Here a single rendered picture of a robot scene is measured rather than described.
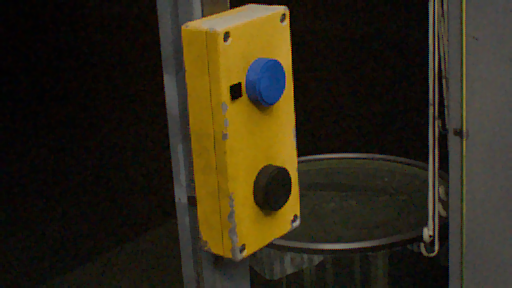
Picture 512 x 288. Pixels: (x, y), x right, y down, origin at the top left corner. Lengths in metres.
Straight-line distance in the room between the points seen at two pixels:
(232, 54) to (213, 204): 0.17
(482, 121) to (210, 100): 0.56
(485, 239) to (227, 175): 0.60
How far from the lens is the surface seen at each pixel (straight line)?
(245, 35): 1.05
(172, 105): 1.13
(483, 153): 1.51
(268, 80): 1.06
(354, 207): 2.35
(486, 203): 1.54
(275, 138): 1.11
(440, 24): 1.57
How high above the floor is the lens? 1.76
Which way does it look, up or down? 18 degrees down
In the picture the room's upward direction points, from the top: 4 degrees counter-clockwise
